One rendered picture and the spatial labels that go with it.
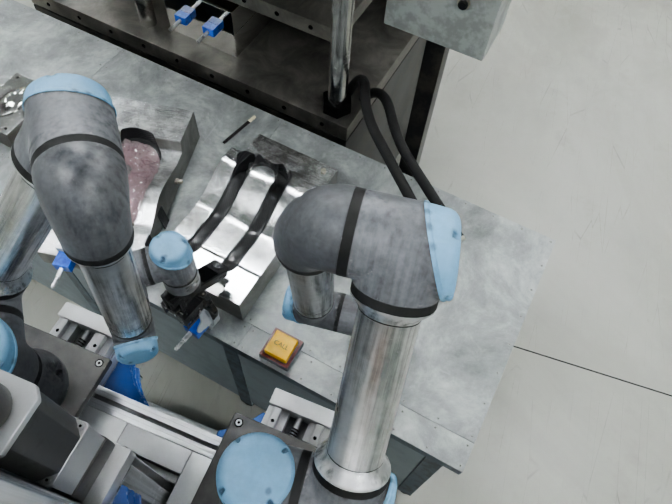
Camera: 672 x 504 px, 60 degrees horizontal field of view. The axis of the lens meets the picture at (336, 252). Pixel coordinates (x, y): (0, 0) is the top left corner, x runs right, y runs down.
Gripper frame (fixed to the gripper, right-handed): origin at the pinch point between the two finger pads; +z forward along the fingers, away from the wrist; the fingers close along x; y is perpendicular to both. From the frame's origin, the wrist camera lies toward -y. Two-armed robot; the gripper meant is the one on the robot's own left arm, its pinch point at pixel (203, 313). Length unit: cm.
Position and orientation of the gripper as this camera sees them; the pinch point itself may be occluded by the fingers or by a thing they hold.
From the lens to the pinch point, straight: 146.1
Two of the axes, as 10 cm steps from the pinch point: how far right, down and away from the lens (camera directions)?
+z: -0.5, 5.0, 8.6
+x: 8.3, 5.1, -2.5
